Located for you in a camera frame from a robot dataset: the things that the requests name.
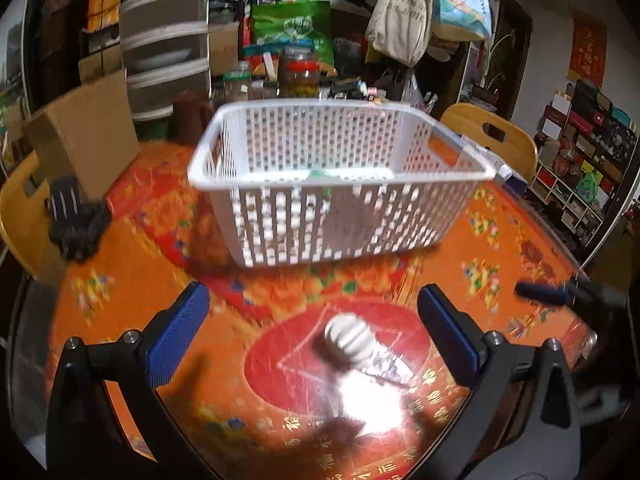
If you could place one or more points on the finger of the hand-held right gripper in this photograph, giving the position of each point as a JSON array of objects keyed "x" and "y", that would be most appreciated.
[{"x": 542, "y": 292}]

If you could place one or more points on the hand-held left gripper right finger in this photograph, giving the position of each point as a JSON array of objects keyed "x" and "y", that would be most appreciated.
[{"x": 450, "y": 335}]

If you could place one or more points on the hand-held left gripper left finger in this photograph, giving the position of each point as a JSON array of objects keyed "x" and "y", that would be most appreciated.
[{"x": 177, "y": 337}]

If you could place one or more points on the white spiral light bulb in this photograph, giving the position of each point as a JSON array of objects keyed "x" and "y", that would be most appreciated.
[{"x": 350, "y": 337}]

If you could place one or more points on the dark grey sock roll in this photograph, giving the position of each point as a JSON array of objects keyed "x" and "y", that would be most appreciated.
[{"x": 350, "y": 212}]

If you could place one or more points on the white perforated plastic basket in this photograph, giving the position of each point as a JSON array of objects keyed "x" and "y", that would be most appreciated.
[{"x": 280, "y": 130}]

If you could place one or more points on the white cubby shelf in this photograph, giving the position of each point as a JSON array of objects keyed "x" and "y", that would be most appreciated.
[{"x": 580, "y": 160}]

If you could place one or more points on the wooden chair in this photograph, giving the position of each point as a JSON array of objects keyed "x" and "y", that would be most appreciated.
[
  {"x": 520, "y": 147},
  {"x": 22, "y": 220}
]

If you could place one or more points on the black cloth glove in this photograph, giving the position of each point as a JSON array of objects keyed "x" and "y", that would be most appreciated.
[{"x": 75, "y": 225}]

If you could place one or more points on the potted orchid plant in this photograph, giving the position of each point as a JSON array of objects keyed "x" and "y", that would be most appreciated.
[{"x": 492, "y": 80}]

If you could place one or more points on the open cardboard box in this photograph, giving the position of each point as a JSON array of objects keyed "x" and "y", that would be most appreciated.
[{"x": 82, "y": 135}]

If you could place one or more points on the clear plastic bag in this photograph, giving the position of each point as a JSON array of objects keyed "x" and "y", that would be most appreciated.
[{"x": 414, "y": 91}]

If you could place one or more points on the glass jar with green lid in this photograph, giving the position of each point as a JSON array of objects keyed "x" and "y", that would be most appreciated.
[{"x": 237, "y": 84}]

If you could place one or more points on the glass jar with red lid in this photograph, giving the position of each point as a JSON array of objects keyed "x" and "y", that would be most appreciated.
[{"x": 302, "y": 75}]

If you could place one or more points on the stacked grey drawer unit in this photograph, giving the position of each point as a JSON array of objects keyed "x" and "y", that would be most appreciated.
[{"x": 165, "y": 45}]

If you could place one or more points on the brown cardboard carton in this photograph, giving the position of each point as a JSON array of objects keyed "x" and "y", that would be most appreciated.
[{"x": 224, "y": 47}]

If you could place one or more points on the blue printed tote bag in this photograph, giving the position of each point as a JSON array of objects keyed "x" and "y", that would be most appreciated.
[{"x": 462, "y": 7}]

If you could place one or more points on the beige canvas tote bag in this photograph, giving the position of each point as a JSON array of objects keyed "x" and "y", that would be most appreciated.
[{"x": 400, "y": 17}]

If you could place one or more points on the green shopping bag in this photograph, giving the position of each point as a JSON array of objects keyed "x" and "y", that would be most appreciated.
[{"x": 295, "y": 25}]

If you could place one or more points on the red wall hanging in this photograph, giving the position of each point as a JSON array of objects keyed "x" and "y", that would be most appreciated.
[{"x": 587, "y": 55}]

